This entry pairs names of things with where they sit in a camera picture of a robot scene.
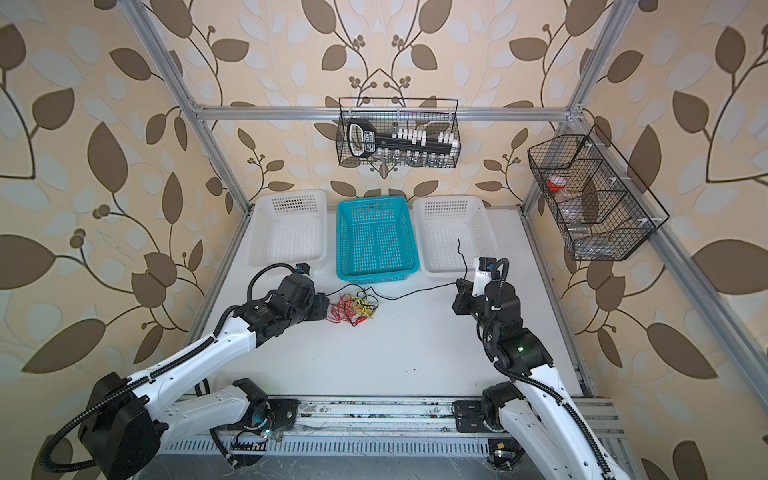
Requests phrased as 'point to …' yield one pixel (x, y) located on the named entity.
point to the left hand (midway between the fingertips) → (324, 300)
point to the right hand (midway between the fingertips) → (460, 284)
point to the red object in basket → (553, 187)
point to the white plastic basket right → (442, 220)
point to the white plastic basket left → (288, 228)
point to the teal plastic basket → (375, 240)
